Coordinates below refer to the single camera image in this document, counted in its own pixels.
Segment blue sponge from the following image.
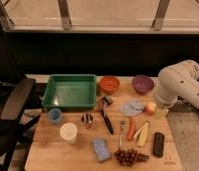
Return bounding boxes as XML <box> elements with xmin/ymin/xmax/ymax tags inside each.
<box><xmin>92</xmin><ymin>138</ymin><xmax>111</xmax><ymax>162</ymax></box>

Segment black office chair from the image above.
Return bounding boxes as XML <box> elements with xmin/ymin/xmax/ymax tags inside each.
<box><xmin>0</xmin><ymin>9</ymin><xmax>37</xmax><ymax>171</ymax></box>

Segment white plastic cup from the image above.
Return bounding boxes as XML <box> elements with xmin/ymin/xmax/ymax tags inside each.
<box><xmin>59</xmin><ymin>123</ymin><xmax>78</xmax><ymax>144</ymax></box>

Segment silver fork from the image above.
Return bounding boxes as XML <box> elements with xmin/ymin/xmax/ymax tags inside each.
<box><xmin>118</xmin><ymin>120</ymin><xmax>125</xmax><ymax>149</ymax></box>

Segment green plastic tray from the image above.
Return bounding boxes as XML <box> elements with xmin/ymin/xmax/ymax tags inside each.
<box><xmin>42</xmin><ymin>74</ymin><xmax>97</xmax><ymax>110</ymax></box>

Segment bunch of red grapes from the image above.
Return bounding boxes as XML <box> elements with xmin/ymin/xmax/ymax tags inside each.
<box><xmin>114</xmin><ymin>149</ymin><xmax>149</xmax><ymax>166</ymax></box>

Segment black rectangular remote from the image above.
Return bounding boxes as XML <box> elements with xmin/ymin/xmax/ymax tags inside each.
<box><xmin>153</xmin><ymin>132</ymin><xmax>165</xmax><ymax>157</ymax></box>

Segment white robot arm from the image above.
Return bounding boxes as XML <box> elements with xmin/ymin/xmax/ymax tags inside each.
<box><xmin>154</xmin><ymin>60</ymin><xmax>199</xmax><ymax>110</ymax></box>

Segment orange bowl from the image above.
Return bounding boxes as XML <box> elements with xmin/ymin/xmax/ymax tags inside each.
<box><xmin>99</xmin><ymin>75</ymin><xmax>120</xmax><ymax>94</ymax></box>

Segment peach apple fruit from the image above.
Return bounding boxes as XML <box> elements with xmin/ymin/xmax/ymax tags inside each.
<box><xmin>145</xmin><ymin>102</ymin><xmax>156</xmax><ymax>115</ymax></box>

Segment light blue cloth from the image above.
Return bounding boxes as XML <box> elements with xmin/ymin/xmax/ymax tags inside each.
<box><xmin>120</xmin><ymin>100</ymin><xmax>144</xmax><ymax>116</ymax></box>

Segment small blue cup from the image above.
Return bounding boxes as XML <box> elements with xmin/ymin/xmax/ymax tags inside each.
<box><xmin>48</xmin><ymin>108</ymin><xmax>62</xmax><ymax>124</ymax></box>

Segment purple bowl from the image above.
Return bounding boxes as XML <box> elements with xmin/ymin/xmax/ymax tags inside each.
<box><xmin>132</xmin><ymin>75</ymin><xmax>154</xmax><ymax>95</ymax></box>

